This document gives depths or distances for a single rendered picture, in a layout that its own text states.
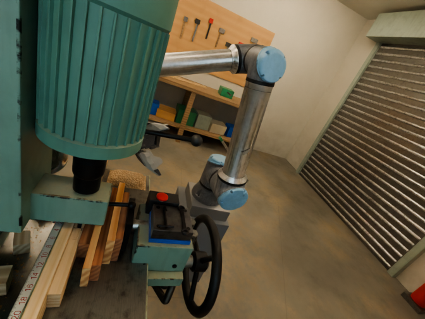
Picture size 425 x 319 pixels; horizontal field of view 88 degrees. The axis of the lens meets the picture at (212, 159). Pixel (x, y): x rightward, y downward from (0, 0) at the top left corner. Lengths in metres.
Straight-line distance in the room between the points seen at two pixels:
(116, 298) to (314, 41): 4.30
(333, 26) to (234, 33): 1.65
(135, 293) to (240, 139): 0.67
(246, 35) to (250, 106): 3.04
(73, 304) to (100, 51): 0.44
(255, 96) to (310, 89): 3.71
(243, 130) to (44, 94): 0.71
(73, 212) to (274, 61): 0.76
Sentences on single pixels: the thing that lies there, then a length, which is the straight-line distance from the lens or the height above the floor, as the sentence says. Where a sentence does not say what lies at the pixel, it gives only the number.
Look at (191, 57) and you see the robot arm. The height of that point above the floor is 1.33.
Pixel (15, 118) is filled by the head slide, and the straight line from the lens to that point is 0.42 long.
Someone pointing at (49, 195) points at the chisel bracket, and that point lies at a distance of 0.53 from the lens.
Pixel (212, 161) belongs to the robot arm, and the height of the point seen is 0.88.
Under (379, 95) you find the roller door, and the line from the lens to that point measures 3.93.
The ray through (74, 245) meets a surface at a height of 0.94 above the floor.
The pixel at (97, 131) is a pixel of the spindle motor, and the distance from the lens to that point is 0.38.
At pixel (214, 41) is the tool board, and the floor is 1.50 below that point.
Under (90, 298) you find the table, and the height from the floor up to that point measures 0.90.
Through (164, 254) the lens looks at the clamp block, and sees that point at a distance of 0.58.
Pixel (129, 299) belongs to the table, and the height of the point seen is 0.90.
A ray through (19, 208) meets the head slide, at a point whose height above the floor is 1.03.
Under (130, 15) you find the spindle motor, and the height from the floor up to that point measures 1.38.
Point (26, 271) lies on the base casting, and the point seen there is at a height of 0.80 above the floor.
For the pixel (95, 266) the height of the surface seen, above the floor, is 0.95.
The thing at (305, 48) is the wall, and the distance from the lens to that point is 4.36.
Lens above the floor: 1.38
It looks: 25 degrees down
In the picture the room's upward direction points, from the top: 23 degrees clockwise
